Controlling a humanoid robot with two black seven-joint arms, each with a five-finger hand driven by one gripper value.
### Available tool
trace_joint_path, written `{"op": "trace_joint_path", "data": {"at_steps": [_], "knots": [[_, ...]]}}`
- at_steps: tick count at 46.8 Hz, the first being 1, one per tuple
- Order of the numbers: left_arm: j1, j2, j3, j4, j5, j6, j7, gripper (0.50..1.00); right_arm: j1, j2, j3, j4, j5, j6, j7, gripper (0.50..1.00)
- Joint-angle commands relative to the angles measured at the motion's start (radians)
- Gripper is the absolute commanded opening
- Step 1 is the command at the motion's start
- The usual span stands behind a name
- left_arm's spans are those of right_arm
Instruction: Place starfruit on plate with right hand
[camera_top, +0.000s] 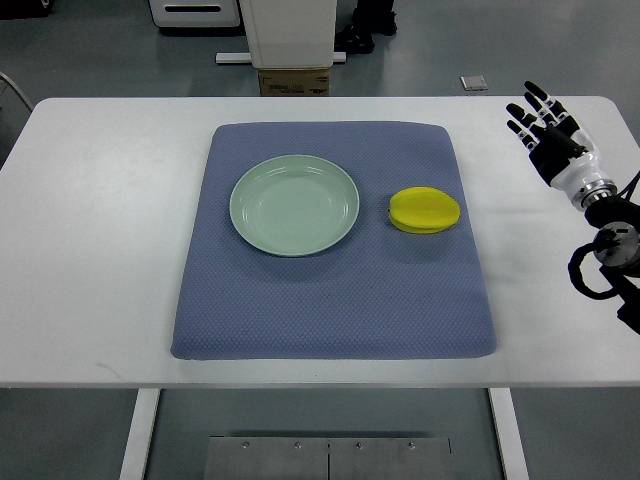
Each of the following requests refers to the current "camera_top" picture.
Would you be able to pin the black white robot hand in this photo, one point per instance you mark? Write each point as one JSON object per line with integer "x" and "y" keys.
{"x": 561, "y": 151}

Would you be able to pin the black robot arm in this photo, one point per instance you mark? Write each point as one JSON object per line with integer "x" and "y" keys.
{"x": 616, "y": 248}

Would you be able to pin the grey floor plate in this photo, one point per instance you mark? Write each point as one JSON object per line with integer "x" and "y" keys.
{"x": 473, "y": 83}

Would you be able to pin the light green plate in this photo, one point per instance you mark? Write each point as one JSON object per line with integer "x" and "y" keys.
{"x": 294, "y": 205}

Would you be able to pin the blue textured mat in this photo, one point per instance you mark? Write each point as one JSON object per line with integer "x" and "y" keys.
{"x": 364, "y": 290}

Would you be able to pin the black bag on floor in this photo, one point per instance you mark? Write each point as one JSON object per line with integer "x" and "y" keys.
{"x": 369, "y": 18}

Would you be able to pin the cardboard box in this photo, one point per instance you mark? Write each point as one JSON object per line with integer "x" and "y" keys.
{"x": 294, "y": 83}

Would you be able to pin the white right table leg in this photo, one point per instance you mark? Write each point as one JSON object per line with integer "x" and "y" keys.
{"x": 508, "y": 436}

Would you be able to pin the white table leg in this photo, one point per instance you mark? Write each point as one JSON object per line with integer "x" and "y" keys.
{"x": 140, "y": 434}
{"x": 508, "y": 436}

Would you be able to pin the white pillar stand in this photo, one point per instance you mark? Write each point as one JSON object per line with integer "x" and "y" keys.
{"x": 287, "y": 35}

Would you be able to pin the white cabinet with slot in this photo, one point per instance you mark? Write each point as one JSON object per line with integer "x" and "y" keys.
{"x": 195, "y": 13}

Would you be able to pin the white left table leg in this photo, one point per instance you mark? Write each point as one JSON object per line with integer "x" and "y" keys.
{"x": 140, "y": 434}

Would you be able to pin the grey chair edge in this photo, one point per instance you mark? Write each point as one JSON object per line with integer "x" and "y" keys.
{"x": 14, "y": 87}

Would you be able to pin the metal base plate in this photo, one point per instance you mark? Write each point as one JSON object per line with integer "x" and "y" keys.
{"x": 328, "y": 458}

